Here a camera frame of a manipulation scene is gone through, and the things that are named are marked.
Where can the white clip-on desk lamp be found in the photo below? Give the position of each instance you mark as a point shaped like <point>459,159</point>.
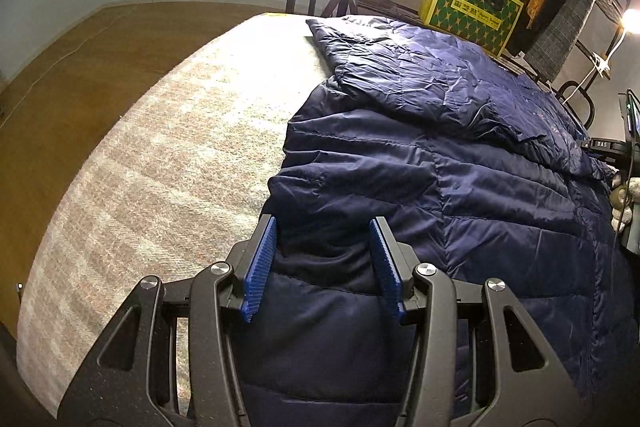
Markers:
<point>628,24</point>

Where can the beige plush toy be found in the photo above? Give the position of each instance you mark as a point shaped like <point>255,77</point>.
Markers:
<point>623,197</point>

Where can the yellow green patterned box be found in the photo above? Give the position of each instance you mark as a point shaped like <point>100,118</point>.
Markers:
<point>487,23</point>

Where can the grey plaid hanging coat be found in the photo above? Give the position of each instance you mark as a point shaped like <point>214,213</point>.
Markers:
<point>551,48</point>

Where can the plaid beige bed blanket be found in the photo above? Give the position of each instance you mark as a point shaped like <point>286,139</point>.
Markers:
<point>177,181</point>

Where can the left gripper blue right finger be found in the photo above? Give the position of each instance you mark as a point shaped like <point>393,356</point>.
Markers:
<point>394,263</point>

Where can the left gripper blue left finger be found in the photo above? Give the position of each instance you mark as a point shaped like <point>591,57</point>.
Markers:
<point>250,262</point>

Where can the navy blue puffer jacket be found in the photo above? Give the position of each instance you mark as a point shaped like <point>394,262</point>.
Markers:
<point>479,171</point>

